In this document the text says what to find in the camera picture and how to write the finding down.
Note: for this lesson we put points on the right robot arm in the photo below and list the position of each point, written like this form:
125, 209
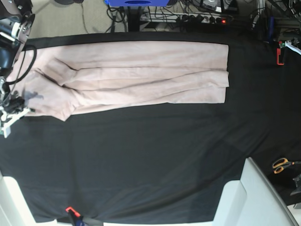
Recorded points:
16, 19

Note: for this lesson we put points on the red black clamp right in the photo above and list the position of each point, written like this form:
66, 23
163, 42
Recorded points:
280, 53

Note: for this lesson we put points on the blue plastic bin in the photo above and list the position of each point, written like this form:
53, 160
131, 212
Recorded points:
137, 3

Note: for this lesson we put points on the black table cloth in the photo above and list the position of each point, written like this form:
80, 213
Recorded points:
164, 163

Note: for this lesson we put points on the white power strip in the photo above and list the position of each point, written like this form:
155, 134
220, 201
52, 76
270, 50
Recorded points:
205, 18

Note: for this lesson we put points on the orange handled scissors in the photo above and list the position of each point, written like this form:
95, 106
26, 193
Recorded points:
281, 164

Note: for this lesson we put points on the white table frame left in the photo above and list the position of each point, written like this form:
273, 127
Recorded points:
14, 210

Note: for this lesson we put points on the white table frame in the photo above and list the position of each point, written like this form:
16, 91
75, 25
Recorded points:
252, 201
14, 210

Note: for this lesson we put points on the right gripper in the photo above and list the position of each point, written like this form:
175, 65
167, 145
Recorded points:
12, 107

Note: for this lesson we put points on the black table stand pole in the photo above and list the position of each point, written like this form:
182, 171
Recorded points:
133, 18

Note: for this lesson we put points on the white table frame right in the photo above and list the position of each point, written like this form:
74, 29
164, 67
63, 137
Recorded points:
252, 201

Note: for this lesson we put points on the pale pink T-shirt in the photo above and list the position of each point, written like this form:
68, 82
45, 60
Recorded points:
87, 78

